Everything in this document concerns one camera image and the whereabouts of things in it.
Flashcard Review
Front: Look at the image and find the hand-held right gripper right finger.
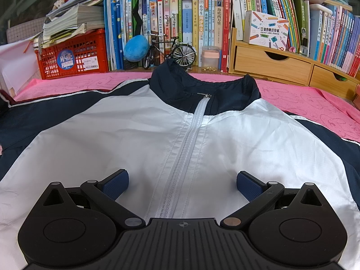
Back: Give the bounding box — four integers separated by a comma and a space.
220, 170, 328, 228

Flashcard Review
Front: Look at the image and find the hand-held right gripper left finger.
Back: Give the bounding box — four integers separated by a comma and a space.
40, 169, 146, 229

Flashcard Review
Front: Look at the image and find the white and navy jacket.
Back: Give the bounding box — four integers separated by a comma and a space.
0, 58, 360, 270

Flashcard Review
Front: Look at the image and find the pink rabbit print blanket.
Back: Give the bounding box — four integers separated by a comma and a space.
13, 70, 360, 147

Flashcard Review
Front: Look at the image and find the wooden drawer organizer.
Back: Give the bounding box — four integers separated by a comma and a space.
228, 27, 360, 102

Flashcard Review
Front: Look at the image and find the red plastic crate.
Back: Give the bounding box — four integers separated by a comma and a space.
35, 27, 110, 80

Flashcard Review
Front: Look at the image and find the blue plush ball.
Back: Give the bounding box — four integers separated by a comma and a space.
124, 34, 149, 62

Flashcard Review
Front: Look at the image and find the black model bicycle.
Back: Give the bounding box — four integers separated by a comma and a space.
142, 31, 198, 70

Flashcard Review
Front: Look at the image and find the small glass bottle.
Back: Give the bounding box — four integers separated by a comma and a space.
299, 28, 310, 57

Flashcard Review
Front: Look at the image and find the white paper sheet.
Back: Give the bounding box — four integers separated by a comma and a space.
0, 39, 40, 97

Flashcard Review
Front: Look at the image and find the white printed carton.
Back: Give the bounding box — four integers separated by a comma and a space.
243, 10, 290, 50

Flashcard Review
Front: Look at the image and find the stack of papers and booklets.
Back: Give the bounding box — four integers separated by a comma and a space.
33, 0, 106, 49

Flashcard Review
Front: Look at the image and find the grey board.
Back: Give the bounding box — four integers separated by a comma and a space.
6, 24, 45, 46

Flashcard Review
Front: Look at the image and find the row of colourful books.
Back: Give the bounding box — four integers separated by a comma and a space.
103, 0, 360, 78

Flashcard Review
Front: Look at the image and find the black bag strap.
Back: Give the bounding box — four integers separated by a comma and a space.
132, 0, 153, 36

